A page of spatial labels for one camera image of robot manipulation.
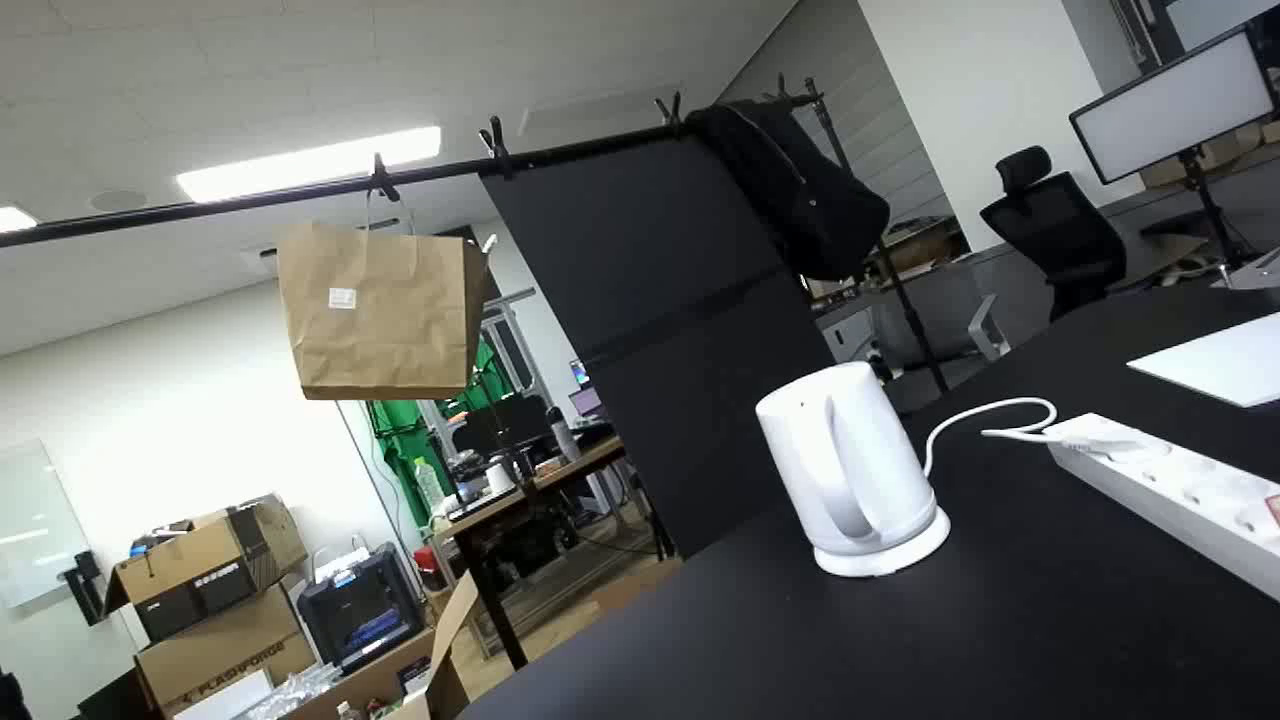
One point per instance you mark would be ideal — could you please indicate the black boxy machine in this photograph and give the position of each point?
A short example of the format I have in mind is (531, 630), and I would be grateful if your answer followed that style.
(357, 608)

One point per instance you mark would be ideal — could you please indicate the plain large cardboard box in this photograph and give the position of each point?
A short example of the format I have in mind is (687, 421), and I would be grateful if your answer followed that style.
(212, 655)

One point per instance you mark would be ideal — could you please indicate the wooden desk with black legs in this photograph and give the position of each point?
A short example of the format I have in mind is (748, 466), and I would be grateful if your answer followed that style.
(560, 471)

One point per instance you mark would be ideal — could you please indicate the cardboard box with black panels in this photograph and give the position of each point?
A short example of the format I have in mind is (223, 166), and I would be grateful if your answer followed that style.
(200, 554)

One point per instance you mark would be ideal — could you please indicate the black spring clamp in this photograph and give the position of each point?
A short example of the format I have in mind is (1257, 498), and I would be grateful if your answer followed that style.
(384, 178)
(498, 140)
(670, 107)

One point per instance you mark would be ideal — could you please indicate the white round kettle base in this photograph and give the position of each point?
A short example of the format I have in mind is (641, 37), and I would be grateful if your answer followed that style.
(871, 567)

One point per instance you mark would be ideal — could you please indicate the white power strip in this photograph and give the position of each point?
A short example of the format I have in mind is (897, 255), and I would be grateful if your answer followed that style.
(1162, 485)

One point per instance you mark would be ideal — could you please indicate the brown paper bag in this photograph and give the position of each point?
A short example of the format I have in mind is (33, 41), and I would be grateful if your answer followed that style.
(383, 312)

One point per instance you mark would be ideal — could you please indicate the white flat board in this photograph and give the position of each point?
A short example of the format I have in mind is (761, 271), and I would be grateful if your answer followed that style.
(1225, 363)

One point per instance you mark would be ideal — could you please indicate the monitor with white screen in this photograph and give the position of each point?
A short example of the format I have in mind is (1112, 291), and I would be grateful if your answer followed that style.
(1175, 107)

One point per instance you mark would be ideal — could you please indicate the black office chair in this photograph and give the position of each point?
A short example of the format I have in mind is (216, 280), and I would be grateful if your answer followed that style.
(1063, 227)

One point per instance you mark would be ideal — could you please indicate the black horizontal backdrop pole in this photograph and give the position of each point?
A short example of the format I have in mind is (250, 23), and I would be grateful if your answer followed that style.
(200, 200)

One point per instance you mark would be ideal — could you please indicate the wall whiteboard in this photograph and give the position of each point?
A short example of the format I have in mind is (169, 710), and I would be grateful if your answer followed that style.
(33, 523)

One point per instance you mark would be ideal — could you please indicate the rectangular ceiling light panel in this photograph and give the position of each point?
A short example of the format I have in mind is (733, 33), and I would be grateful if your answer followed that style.
(12, 221)

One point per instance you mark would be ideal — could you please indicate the black backdrop stand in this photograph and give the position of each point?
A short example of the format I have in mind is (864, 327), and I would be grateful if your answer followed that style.
(905, 303)

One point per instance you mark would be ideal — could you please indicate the white electric kettle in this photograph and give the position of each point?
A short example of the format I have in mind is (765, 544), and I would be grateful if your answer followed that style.
(814, 441)

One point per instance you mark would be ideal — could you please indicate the black backdrop cloth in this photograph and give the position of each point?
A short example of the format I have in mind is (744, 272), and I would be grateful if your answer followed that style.
(641, 292)

